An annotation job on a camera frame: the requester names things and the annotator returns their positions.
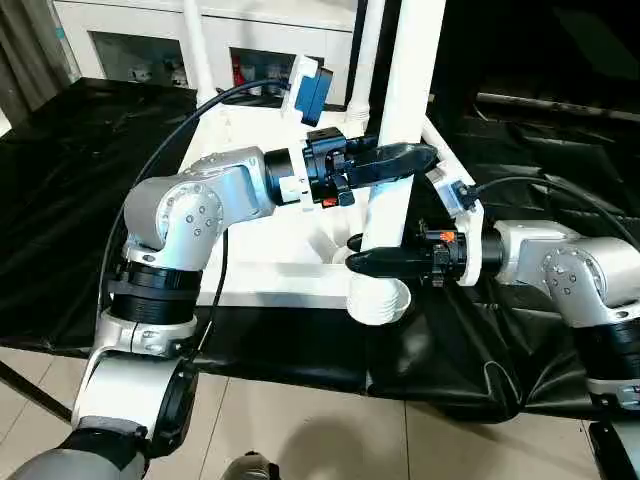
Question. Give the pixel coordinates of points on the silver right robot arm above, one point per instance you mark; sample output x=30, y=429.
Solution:
x=575, y=265

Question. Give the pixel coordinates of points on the red package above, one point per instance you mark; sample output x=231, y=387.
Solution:
x=237, y=70

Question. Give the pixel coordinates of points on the white glass-door cabinet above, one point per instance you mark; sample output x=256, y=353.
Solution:
x=150, y=30

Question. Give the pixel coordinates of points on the black work mat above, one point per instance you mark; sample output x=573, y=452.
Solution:
x=75, y=200

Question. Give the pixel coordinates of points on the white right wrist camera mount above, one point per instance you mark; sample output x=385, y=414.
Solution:
x=460, y=210

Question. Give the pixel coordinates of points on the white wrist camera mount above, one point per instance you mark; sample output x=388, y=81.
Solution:
x=310, y=90
x=460, y=210

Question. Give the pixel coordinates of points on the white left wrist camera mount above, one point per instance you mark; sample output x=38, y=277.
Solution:
x=310, y=90

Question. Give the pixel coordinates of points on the dark metal rail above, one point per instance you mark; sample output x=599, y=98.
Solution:
x=560, y=105

